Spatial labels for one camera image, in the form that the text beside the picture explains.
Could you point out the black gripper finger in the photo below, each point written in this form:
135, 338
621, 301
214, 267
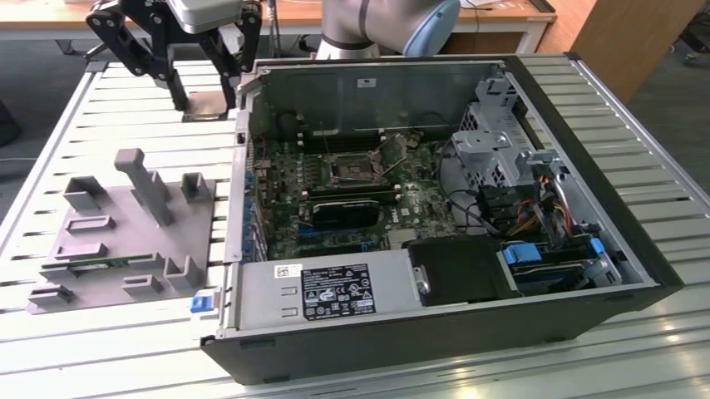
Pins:
139, 62
247, 45

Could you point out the silver CPU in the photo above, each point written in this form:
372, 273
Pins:
206, 106

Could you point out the CPU socket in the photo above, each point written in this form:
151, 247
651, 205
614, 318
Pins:
355, 166

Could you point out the wooden desk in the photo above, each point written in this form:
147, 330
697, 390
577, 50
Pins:
44, 21

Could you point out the black round bin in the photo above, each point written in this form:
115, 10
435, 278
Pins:
8, 124

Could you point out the black RAM slot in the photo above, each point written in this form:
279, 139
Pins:
350, 144
355, 193
360, 135
355, 189
388, 201
355, 198
355, 139

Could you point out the round coin battery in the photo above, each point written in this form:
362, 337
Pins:
414, 141

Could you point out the black graphics card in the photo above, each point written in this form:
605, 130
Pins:
346, 215

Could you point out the grey parts rack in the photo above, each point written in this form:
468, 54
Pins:
132, 249

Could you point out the blue expansion slot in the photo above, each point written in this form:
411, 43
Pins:
306, 228

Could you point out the green RAM stick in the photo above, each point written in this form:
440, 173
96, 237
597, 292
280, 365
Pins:
119, 262

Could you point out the green motherboard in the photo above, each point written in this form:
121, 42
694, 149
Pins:
424, 203

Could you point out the black expansion slot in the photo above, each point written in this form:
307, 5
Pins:
327, 250

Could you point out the silver drive cage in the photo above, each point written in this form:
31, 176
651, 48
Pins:
487, 164

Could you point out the silver chipset heatsink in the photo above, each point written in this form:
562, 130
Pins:
400, 238

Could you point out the blue case latch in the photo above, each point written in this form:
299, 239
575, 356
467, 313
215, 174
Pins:
200, 303

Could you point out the grey power supply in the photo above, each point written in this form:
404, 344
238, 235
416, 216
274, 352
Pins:
260, 295

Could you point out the black drive bay box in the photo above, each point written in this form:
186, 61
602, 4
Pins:
460, 270

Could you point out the wooden cabinet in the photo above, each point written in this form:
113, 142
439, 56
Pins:
626, 41

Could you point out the blue disk carrier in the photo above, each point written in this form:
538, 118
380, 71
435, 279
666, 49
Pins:
521, 253

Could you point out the black and silver PC case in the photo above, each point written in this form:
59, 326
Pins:
388, 357

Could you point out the blue bay clip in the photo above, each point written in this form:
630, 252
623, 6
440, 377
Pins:
597, 245

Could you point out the black office chair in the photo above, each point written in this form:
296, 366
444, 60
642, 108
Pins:
695, 39

